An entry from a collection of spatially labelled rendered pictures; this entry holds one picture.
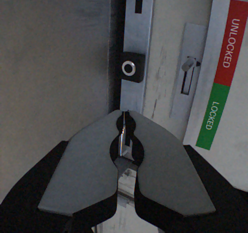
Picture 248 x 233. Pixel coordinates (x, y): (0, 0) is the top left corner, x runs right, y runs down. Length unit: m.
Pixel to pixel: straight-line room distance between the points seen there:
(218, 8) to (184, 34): 0.09
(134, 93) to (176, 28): 0.17
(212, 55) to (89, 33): 0.22
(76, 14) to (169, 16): 0.18
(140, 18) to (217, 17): 0.16
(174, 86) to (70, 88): 0.22
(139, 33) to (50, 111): 0.24
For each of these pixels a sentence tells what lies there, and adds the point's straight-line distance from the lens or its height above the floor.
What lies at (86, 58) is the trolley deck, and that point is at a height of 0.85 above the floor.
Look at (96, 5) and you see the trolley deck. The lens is 0.39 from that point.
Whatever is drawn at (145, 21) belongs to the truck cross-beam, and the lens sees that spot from 0.42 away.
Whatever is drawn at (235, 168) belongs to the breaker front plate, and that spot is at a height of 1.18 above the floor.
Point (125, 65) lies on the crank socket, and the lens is 0.42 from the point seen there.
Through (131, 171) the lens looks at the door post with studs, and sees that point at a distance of 0.56.
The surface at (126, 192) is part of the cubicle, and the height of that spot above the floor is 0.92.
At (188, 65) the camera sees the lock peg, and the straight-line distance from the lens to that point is 0.36.
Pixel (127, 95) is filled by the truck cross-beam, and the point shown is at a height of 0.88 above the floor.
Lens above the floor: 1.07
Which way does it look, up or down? 24 degrees down
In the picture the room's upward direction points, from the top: 107 degrees clockwise
